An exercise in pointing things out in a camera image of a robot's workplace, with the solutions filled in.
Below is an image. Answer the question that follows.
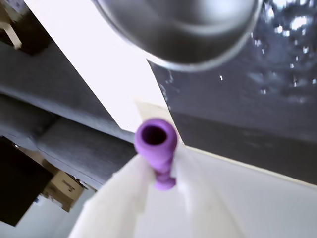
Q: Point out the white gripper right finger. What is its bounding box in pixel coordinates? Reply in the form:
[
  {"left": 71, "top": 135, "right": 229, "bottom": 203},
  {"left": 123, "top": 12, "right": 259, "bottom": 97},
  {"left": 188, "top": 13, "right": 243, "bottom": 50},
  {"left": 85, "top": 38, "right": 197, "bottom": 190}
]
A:
[{"left": 172, "top": 148, "right": 243, "bottom": 238}]

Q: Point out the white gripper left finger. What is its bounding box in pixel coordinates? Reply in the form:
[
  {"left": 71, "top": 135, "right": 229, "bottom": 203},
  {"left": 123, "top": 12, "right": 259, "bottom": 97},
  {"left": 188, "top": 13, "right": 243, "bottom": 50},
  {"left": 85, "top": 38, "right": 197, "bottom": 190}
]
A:
[{"left": 68, "top": 154, "right": 156, "bottom": 238}]

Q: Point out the purple pen grip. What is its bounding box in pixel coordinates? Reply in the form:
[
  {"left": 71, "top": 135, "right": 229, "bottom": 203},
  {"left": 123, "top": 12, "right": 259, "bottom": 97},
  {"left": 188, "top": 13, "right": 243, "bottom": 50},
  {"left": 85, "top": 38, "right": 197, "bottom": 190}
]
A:
[{"left": 134, "top": 118, "right": 178, "bottom": 191}]

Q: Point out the silver metal cup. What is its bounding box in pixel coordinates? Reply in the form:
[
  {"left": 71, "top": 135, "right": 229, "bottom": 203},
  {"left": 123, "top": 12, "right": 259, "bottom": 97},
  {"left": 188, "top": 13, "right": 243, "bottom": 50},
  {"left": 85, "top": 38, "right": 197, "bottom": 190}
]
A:
[{"left": 91, "top": 0, "right": 263, "bottom": 73}]

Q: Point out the cardboard box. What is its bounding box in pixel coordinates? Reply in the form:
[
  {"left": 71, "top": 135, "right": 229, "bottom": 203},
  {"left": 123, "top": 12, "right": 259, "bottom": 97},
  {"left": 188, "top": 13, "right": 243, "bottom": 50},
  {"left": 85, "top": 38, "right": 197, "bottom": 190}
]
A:
[{"left": 41, "top": 168, "right": 86, "bottom": 213}]

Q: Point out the black glossy mat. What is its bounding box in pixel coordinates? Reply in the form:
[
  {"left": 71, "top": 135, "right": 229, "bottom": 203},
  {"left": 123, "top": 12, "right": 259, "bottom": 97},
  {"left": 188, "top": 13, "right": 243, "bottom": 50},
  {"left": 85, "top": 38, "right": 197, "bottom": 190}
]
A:
[{"left": 146, "top": 0, "right": 317, "bottom": 186}]

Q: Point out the black cabinet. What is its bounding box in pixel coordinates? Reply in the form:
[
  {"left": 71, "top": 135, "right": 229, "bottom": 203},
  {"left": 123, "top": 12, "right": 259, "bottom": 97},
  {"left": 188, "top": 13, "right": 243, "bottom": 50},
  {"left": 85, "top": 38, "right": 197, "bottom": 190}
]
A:
[{"left": 0, "top": 135, "right": 54, "bottom": 227}]

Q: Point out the cream wooden board edge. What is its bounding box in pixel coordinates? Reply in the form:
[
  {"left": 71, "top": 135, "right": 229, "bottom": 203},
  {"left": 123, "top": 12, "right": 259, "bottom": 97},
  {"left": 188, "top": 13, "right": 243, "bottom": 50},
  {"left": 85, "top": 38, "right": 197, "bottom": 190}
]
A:
[{"left": 133, "top": 96, "right": 317, "bottom": 187}]

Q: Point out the grey sofa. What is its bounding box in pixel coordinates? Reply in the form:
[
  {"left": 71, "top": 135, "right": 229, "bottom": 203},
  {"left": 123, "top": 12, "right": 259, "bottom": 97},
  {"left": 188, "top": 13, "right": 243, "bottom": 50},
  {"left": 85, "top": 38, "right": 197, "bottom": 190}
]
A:
[{"left": 0, "top": 14, "right": 138, "bottom": 190}]

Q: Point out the white board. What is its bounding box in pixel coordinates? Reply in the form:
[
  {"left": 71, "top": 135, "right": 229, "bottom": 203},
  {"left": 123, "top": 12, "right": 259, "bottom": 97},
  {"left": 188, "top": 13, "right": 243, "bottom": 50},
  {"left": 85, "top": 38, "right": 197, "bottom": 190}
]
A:
[{"left": 23, "top": 0, "right": 186, "bottom": 147}]

